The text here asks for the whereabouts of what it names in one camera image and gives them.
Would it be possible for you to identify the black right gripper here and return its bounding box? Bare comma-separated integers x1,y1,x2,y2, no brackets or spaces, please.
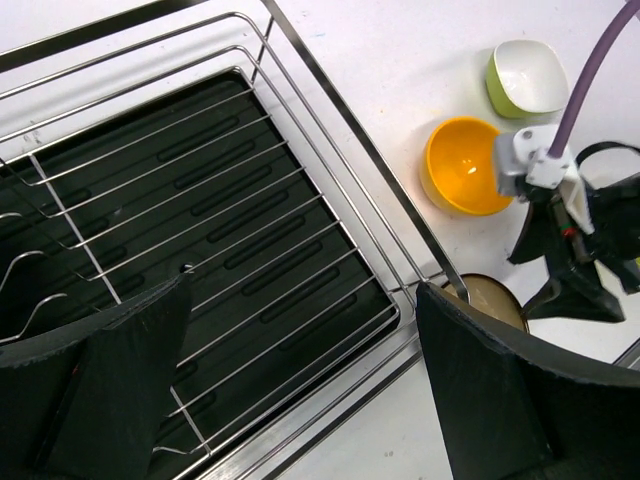
508,173,639,323

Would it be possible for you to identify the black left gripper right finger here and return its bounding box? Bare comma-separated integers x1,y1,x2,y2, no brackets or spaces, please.
416,283,639,479

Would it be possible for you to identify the black patterned bowl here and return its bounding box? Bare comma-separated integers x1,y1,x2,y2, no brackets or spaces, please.
442,273,529,333

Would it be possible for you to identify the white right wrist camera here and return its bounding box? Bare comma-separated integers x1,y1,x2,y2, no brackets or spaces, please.
492,124,595,235

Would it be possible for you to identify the steel wire dish rack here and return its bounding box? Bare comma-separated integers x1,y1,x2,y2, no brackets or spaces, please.
1,1,467,478

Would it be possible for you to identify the orange bowl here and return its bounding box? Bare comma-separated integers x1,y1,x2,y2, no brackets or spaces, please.
419,116,512,217

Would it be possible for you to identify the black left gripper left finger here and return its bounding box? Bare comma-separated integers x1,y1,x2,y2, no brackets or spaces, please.
1,275,192,479

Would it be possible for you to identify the white square bowl green outside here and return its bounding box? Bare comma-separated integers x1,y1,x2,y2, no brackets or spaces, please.
485,39,570,119

